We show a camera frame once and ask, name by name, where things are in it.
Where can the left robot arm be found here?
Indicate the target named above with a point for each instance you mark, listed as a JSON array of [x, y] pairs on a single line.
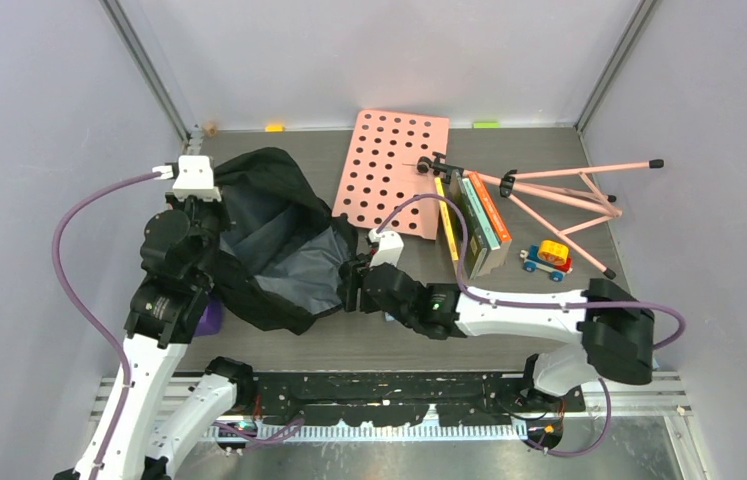
[[178, 251]]

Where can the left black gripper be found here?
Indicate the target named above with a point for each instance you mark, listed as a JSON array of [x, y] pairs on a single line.
[[218, 206]]

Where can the orange treehouse book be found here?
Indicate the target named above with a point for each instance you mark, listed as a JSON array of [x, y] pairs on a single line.
[[494, 227]]

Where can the pink perforated music stand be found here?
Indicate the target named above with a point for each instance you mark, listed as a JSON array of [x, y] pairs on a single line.
[[393, 156]]

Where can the black student backpack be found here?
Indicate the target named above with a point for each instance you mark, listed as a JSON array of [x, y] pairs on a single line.
[[278, 265]]

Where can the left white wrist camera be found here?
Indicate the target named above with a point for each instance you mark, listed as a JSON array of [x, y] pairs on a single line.
[[192, 176]]

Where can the yellow book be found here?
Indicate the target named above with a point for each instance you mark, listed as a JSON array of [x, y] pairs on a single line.
[[451, 227]]

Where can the purple ball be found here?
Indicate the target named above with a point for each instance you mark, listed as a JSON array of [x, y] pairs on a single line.
[[211, 320]]

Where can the teal spine book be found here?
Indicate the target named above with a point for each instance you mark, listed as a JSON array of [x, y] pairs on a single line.
[[479, 244]]

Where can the green tape marker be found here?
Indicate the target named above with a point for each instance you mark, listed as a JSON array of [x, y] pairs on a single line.
[[485, 125]]

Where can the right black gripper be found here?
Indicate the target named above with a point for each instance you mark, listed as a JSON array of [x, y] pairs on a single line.
[[353, 281]]

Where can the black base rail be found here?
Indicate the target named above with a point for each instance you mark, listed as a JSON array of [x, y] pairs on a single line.
[[391, 399]]

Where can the toy block car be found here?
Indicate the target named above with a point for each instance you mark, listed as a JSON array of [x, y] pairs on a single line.
[[548, 256]]

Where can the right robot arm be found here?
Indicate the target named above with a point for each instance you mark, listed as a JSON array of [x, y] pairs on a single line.
[[603, 331]]

